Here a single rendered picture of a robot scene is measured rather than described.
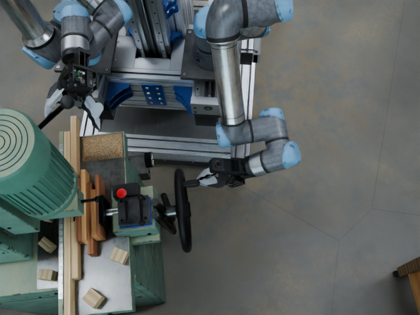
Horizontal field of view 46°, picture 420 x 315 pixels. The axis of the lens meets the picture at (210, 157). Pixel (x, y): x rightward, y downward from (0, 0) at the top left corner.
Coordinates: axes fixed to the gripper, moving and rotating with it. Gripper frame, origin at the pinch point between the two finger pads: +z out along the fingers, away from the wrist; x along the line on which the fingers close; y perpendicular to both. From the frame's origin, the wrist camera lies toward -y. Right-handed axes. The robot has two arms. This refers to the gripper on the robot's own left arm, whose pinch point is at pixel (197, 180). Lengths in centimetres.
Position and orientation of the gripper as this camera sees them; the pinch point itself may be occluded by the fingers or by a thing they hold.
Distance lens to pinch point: 166.7
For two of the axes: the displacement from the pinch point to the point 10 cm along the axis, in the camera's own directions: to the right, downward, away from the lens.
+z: -8.4, 2.7, 4.7
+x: -1.1, -9.3, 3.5
